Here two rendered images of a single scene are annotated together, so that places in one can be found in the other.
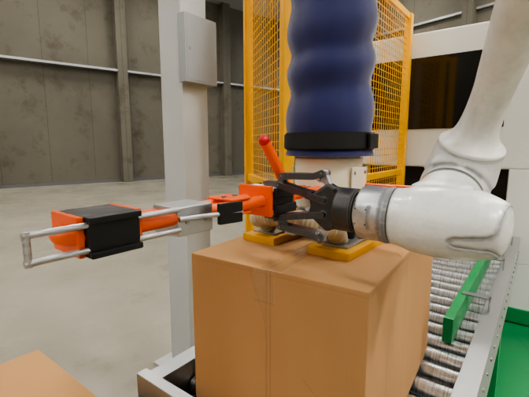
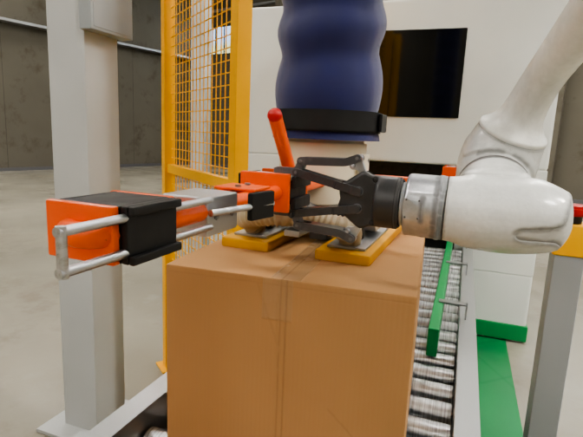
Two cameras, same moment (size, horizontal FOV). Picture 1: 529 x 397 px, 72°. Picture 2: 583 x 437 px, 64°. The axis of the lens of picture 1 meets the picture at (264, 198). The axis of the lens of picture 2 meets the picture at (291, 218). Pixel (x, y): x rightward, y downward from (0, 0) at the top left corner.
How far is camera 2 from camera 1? 0.19 m
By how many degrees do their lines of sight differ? 17
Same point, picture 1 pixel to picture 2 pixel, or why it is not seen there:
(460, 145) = (507, 130)
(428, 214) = (495, 205)
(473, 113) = (525, 96)
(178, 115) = (76, 76)
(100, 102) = not seen: outside the picture
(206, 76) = (119, 25)
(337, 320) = (376, 333)
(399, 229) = (461, 222)
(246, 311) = (249, 334)
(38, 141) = not seen: outside the picture
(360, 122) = (371, 101)
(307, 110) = (311, 81)
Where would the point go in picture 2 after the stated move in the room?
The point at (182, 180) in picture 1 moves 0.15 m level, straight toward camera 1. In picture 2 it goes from (82, 170) to (88, 174)
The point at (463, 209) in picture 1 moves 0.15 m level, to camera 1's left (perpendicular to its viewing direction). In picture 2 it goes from (532, 198) to (425, 198)
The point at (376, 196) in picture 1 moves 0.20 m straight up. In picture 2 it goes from (430, 185) to (446, 28)
